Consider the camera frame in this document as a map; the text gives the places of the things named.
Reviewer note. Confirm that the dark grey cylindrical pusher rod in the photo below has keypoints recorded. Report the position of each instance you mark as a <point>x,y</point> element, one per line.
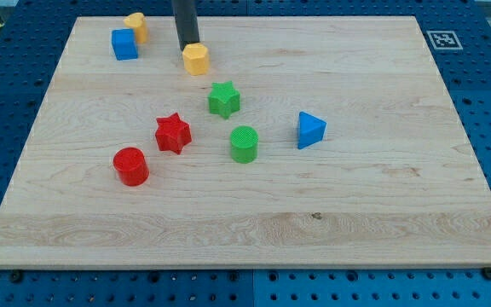
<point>185,16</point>

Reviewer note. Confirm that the yellow hexagon block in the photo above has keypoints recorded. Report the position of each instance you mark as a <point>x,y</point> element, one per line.
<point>196,59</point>

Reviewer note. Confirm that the yellow heart block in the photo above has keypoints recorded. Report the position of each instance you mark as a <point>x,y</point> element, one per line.
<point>137,22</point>

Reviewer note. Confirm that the blue cube block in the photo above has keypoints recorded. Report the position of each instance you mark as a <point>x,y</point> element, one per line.
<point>124,44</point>

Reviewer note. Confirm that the green star block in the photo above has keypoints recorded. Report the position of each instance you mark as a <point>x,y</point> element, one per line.
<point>224,99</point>

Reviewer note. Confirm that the red star block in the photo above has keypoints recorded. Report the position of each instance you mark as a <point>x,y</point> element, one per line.
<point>172,134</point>

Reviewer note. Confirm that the green cylinder block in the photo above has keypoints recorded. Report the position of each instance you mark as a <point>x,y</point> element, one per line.
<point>244,141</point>

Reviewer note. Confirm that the red cylinder block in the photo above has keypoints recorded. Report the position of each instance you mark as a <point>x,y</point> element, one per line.
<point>131,166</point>

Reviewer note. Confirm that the blue triangle block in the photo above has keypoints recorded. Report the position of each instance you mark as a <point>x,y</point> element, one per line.
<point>310,130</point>

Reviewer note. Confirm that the light wooden board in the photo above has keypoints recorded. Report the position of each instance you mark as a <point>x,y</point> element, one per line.
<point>394,184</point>

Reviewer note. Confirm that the white fiducial marker tag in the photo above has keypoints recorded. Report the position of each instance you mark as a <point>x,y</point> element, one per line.
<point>444,40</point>

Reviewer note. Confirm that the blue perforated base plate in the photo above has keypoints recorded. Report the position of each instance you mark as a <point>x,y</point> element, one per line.
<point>31,42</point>

